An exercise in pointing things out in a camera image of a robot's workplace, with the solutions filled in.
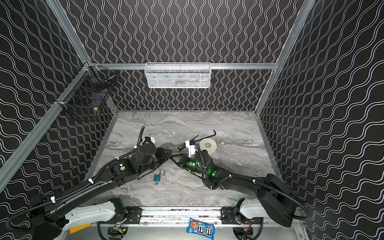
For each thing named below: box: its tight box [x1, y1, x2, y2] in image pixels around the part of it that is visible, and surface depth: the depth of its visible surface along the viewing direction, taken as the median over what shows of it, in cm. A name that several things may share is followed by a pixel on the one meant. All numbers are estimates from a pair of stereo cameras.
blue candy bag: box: [186, 217, 216, 240], surface depth 72 cm
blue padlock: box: [153, 169, 166, 182], surface depth 87 cm
